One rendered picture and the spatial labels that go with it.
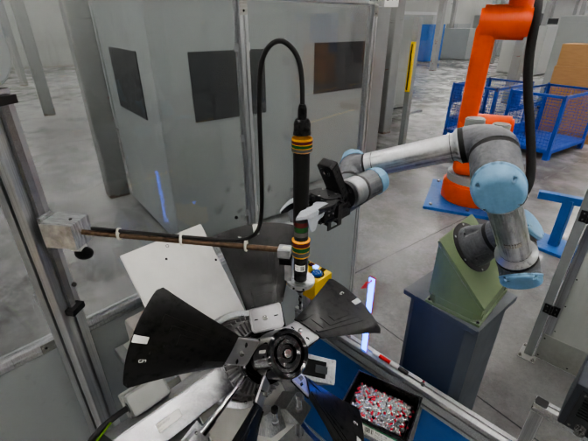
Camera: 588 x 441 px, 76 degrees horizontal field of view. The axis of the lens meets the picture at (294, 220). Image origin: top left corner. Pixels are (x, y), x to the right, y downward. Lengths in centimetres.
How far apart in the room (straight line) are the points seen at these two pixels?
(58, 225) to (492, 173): 105
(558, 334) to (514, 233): 178
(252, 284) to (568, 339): 223
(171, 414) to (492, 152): 97
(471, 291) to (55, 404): 151
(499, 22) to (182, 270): 405
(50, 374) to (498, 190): 150
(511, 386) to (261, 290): 205
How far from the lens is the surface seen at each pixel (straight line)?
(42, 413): 173
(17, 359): 155
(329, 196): 89
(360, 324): 117
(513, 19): 463
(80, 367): 145
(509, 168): 98
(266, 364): 95
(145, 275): 116
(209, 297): 120
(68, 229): 110
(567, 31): 1148
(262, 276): 103
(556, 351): 296
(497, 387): 276
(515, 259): 126
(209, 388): 106
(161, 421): 103
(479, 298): 145
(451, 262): 141
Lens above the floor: 194
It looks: 28 degrees down
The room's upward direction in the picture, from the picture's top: straight up
